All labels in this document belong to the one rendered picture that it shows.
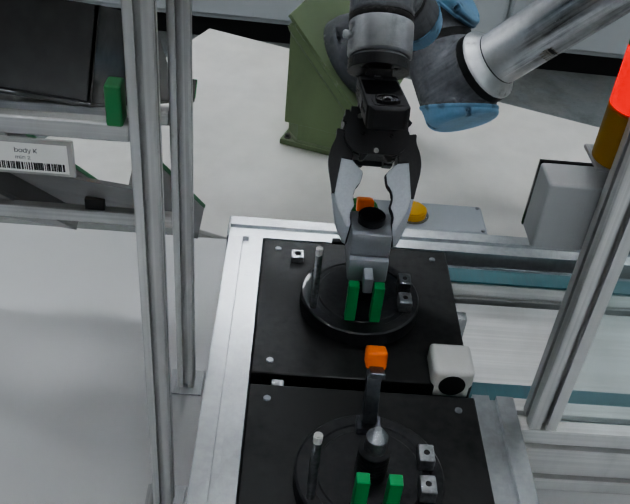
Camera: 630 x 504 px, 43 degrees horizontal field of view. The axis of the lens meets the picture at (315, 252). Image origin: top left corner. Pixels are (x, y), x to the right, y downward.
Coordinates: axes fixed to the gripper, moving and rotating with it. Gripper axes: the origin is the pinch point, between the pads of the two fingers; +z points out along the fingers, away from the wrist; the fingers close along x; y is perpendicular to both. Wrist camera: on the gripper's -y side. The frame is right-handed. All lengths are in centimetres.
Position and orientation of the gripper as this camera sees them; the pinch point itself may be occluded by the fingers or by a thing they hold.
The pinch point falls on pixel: (370, 232)
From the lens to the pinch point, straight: 87.8
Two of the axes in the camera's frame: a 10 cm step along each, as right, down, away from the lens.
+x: -10.0, -0.7, -0.5
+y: -0.5, 0.7, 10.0
